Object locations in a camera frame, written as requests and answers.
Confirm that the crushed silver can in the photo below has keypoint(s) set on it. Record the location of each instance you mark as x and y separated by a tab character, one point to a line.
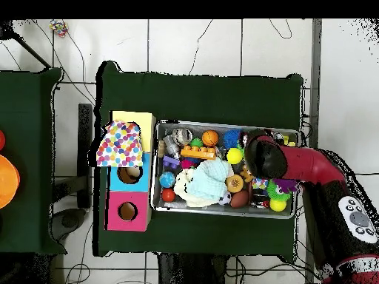
180	135

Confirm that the colourful patterned cloth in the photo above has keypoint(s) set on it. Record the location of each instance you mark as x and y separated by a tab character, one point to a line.
119	145
259	184

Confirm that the small colourful toy on floor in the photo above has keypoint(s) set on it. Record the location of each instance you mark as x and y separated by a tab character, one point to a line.
58	26

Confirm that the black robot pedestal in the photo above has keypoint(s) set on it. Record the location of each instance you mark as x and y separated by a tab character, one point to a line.
189	272

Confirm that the dark green table cloth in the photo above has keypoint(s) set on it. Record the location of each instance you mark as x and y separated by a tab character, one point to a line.
177	94

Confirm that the green covered side table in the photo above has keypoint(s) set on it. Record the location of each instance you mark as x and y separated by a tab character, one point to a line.
29	118

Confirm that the small brown football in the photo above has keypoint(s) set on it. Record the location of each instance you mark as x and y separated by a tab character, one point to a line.
240	199

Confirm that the small orange basketball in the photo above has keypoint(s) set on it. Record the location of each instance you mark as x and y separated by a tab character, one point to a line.
209	138

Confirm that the yellow ball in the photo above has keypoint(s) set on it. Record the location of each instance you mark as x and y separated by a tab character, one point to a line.
234	155
278	205

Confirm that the green spiky ball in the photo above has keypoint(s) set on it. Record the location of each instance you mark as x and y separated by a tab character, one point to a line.
275	190

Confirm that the blue globe ball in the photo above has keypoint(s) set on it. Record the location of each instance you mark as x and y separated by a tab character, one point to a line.
167	179

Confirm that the shallow clear bin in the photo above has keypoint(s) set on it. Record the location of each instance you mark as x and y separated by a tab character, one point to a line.
155	198

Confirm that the light teal cloth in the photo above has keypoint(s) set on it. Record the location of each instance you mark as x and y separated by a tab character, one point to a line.
210	177

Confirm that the orange bowl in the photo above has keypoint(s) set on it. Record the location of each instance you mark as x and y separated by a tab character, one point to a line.
7	180

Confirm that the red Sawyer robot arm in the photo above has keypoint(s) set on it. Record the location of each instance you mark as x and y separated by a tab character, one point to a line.
308	163

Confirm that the wooden box with three holes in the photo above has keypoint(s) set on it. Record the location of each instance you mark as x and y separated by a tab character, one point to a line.
127	210

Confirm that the cream yellow cloth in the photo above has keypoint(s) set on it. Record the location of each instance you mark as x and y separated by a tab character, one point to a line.
180	184

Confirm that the orange building block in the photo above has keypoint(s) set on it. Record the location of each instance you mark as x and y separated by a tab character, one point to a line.
198	152

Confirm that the blue spiky ball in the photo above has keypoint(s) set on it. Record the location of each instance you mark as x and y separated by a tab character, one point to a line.
231	138

